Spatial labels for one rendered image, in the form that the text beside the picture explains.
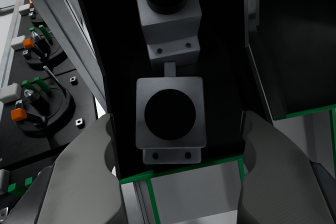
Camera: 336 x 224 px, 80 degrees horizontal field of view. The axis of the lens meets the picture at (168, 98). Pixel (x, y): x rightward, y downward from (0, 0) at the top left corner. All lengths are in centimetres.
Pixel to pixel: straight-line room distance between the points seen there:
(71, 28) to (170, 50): 8
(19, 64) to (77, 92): 27
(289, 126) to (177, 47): 26
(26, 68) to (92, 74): 56
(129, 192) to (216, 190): 17
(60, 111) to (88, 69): 34
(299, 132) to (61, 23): 36
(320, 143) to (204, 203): 21
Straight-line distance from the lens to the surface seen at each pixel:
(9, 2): 147
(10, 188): 45
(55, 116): 55
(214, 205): 37
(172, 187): 34
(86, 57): 20
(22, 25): 102
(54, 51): 74
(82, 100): 57
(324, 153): 41
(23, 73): 76
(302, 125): 40
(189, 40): 18
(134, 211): 42
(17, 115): 49
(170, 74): 17
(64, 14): 18
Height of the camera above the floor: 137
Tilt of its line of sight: 53 degrees down
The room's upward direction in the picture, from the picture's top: 11 degrees counter-clockwise
